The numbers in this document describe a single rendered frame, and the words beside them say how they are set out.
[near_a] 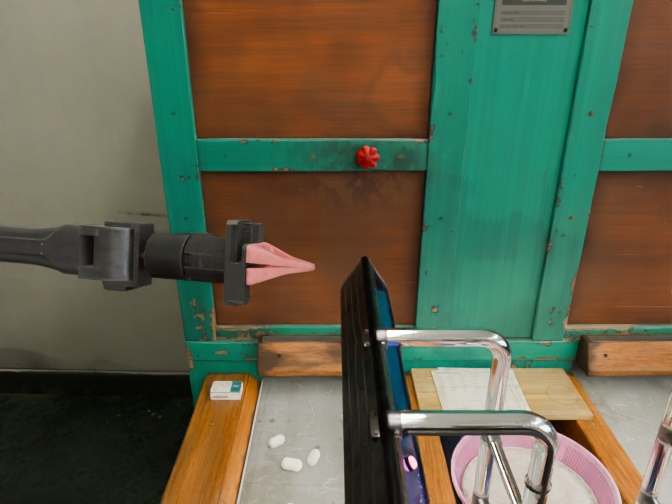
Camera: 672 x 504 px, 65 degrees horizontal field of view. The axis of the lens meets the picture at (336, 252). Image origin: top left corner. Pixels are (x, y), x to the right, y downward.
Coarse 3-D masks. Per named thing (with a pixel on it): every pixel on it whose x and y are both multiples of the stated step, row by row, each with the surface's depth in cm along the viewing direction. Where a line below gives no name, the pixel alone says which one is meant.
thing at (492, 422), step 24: (384, 336) 64; (408, 336) 64; (432, 336) 64; (456, 336) 64; (480, 336) 64; (504, 360) 65; (504, 384) 66; (408, 432) 49; (432, 432) 49; (456, 432) 49; (480, 432) 49; (504, 432) 49; (528, 432) 49; (552, 432) 51; (480, 456) 72; (504, 456) 66; (552, 456) 51; (480, 480) 73; (504, 480) 63; (528, 480) 54
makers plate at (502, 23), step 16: (496, 0) 87; (512, 0) 87; (528, 0) 87; (544, 0) 87; (560, 0) 87; (496, 16) 88; (512, 16) 88; (528, 16) 88; (544, 16) 88; (560, 16) 88; (496, 32) 89; (512, 32) 89; (528, 32) 89; (544, 32) 89; (560, 32) 89
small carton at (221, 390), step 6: (216, 384) 108; (222, 384) 108; (228, 384) 108; (234, 384) 108; (240, 384) 108; (210, 390) 106; (216, 390) 106; (222, 390) 106; (228, 390) 106; (234, 390) 106; (240, 390) 106; (210, 396) 106; (216, 396) 106; (222, 396) 106; (228, 396) 106; (234, 396) 106; (240, 396) 106
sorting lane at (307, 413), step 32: (288, 384) 115; (320, 384) 115; (256, 416) 105; (288, 416) 105; (320, 416) 105; (256, 448) 98; (288, 448) 98; (320, 448) 98; (256, 480) 91; (288, 480) 91; (320, 480) 91
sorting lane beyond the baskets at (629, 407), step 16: (592, 384) 115; (608, 384) 115; (624, 384) 115; (640, 384) 115; (656, 384) 115; (592, 400) 110; (608, 400) 110; (624, 400) 110; (640, 400) 110; (656, 400) 110; (608, 416) 105; (624, 416) 105; (640, 416) 105; (656, 416) 105; (624, 432) 101; (640, 432) 101; (656, 432) 101; (624, 448) 98; (640, 448) 98; (640, 464) 94
